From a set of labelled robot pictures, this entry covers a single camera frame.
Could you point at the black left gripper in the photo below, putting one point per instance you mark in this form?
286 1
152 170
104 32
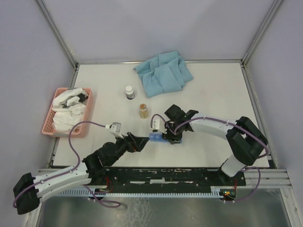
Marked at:
134 143

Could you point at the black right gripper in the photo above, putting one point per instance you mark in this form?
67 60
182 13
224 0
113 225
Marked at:
167 135

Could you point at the blue weekly pill organizer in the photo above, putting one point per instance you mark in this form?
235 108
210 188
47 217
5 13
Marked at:
158 137

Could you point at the white cap dark pill bottle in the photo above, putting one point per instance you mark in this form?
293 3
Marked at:
129 92

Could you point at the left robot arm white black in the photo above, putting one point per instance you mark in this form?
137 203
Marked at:
30 190

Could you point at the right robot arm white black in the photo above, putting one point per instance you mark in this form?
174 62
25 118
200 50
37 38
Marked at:
246 141

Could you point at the clear bottle yellow pills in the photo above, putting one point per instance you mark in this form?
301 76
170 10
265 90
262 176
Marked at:
143 111

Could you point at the light blue folded cloth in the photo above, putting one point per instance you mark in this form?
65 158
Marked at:
164 73

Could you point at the pink plastic basket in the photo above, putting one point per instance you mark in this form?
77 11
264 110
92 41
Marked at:
79 130

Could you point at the white crumpled cloth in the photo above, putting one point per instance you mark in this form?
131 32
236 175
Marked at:
69 108

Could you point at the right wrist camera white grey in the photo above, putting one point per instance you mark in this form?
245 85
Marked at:
156 126

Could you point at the wrist camera white grey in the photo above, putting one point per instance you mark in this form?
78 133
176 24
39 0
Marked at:
156 126
114 129

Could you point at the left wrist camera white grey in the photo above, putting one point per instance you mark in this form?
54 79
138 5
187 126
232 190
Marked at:
114 129

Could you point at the light blue cable duct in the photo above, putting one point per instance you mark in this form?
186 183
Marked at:
83 192

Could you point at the left aluminium corner post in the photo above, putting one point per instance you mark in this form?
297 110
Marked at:
49 20

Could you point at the aluminium corner post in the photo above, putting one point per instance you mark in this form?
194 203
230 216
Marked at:
49 20
268 20

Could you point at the right aluminium corner post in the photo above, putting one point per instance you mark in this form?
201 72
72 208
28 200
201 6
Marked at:
268 20

